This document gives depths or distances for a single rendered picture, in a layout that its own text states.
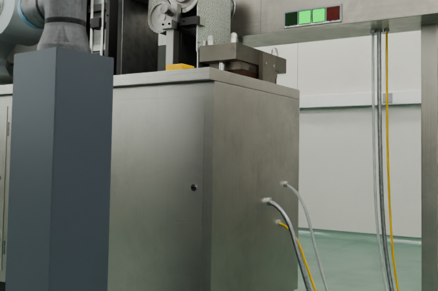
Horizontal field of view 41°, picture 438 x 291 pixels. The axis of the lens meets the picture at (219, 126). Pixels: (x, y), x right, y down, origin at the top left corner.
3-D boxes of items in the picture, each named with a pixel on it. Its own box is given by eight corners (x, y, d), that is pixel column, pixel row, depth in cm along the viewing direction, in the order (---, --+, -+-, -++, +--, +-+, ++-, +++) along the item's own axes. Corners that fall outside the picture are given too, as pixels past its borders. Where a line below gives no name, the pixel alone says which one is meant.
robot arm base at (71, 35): (58, 48, 156) (60, 12, 157) (26, 54, 165) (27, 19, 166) (102, 57, 168) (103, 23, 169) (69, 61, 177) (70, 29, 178)
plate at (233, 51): (199, 62, 215) (199, 45, 216) (252, 76, 249) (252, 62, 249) (236, 58, 207) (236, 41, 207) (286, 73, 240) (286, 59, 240)
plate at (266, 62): (258, 81, 220) (259, 52, 221) (270, 83, 228) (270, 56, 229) (264, 80, 219) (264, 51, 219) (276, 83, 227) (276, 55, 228)
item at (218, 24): (195, 51, 221) (197, 3, 222) (229, 61, 241) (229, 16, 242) (197, 51, 221) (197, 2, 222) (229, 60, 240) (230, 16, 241)
